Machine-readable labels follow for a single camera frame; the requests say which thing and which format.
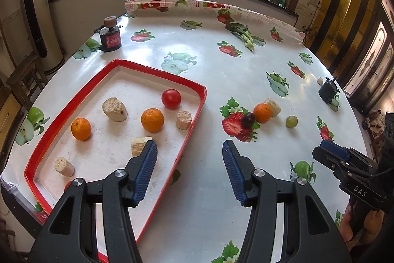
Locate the small black device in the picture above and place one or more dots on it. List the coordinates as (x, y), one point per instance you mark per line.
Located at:
(327, 91)

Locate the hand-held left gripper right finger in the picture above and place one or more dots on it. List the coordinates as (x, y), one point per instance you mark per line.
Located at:
(234, 173)

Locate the small orange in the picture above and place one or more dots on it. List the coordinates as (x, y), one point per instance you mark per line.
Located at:
(262, 112)

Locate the wooden door with glass panels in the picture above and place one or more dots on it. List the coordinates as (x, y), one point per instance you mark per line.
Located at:
(347, 19)

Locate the green grape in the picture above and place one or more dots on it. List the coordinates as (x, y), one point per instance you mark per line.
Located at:
(291, 121)

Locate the beige cylindrical food chunk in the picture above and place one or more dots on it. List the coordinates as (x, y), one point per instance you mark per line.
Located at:
(64, 167)

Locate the dark purple grape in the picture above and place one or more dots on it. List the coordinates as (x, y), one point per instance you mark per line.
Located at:
(248, 119)

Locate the red rimmed white tray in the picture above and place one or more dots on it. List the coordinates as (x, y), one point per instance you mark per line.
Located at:
(101, 142)

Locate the person's right hand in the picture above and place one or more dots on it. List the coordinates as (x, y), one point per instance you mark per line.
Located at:
(346, 226)

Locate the brown patterned cloth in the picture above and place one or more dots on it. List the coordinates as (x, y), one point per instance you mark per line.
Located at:
(374, 124)

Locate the red tomato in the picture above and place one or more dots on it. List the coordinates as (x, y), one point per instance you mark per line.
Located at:
(171, 98)
(69, 186)

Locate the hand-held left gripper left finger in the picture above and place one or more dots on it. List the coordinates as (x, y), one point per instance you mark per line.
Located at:
(147, 170)

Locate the tiny beige food chunk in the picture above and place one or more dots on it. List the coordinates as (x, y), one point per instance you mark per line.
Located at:
(320, 80)

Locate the large beige food chunk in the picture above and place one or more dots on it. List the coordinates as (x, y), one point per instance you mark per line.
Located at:
(114, 110)

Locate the black motor with cork spool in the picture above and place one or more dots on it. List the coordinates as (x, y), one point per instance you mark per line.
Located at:
(110, 38)

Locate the green bok choy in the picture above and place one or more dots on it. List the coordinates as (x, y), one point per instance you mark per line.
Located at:
(243, 33)

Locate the yellow wooden cabinet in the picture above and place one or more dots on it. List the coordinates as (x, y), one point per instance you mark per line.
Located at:
(7, 115)

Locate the wooden chair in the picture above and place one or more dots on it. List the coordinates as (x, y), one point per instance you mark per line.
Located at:
(24, 72)

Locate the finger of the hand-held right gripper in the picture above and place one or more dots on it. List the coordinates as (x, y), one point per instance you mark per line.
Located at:
(327, 159)
(335, 149)

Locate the white standing air conditioner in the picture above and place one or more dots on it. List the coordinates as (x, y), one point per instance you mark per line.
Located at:
(34, 4)

